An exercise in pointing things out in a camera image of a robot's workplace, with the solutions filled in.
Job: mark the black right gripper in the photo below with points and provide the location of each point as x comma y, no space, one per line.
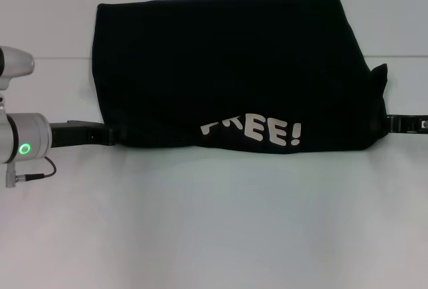
414,123

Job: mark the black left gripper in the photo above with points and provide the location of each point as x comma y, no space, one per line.
80,133

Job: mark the black t-shirt with white print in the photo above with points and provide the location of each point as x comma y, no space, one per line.
234,68

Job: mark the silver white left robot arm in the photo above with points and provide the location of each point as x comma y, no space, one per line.
23,138

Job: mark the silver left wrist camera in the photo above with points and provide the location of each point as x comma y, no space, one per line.
15,63

